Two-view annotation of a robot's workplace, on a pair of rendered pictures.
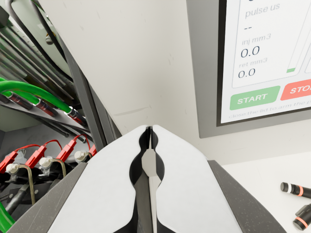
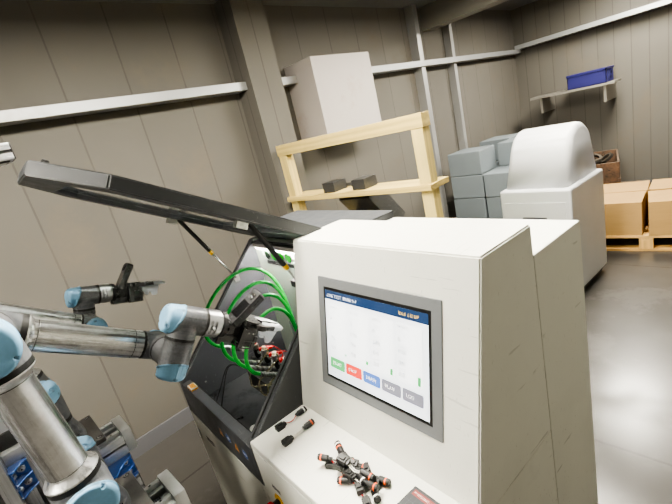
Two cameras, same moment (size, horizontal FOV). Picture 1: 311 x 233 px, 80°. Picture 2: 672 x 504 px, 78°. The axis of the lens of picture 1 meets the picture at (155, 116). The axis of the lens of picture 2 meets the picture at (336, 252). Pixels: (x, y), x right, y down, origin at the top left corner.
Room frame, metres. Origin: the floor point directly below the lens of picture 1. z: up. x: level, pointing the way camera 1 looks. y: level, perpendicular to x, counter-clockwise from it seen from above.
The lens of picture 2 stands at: (-0.73, -0.90, 1.86)
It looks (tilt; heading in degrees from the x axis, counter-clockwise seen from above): 16 degrees down; 38
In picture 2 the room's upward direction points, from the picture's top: 14 degrees counter-clockwise
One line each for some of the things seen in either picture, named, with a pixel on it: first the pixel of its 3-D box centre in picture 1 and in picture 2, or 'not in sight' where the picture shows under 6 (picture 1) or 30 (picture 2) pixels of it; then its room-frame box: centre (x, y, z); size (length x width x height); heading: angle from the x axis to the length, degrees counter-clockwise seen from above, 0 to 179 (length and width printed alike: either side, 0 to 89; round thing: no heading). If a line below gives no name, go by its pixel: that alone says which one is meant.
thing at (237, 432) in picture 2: not in sight; (220, 422); (0.02, 0.47, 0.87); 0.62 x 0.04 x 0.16; 75
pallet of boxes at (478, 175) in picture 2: not in sight; (508, 189); (4.75, 0.46, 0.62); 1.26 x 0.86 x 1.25; 169
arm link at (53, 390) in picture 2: not in sight; (43, 404); (-0.40, 0.77, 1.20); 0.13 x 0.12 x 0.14; 80
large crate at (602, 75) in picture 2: not in sight; (590, 78); (6.43, -0.36, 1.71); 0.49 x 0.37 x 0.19; 79
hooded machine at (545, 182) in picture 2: not in sight; (552, 207); (3.36, -0.25, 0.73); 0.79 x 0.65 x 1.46; 169
